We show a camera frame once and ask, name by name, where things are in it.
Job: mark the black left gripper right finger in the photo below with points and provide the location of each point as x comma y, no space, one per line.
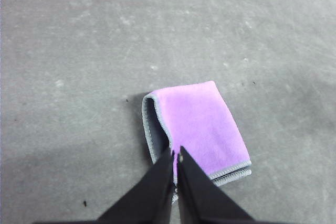
202,197

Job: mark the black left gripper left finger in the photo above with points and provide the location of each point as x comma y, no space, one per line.
149,197

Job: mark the purple towel with grey hem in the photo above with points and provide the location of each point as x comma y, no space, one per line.
204,124

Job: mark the grey table cloth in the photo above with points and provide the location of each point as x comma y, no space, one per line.
105,37

